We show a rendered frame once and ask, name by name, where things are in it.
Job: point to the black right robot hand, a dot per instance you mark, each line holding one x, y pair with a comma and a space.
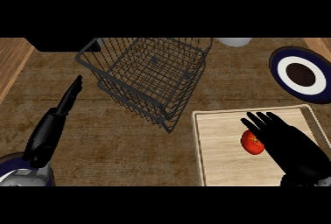
293, 148

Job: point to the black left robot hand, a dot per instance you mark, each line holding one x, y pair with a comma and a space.
48, 134

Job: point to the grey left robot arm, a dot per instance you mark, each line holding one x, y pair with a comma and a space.
24, 176

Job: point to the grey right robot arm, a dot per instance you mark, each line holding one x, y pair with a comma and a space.
321, 183

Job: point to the red tomato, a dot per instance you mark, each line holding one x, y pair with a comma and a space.
250, 144

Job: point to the pale wooden tray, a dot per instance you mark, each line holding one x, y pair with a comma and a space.
224, 157

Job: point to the dark blue and white plate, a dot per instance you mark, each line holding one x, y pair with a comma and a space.
302, 74

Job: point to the light wooden panel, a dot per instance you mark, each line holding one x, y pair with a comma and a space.
13, 62
321, 45

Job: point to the white round container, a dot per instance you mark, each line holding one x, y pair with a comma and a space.
234, 41

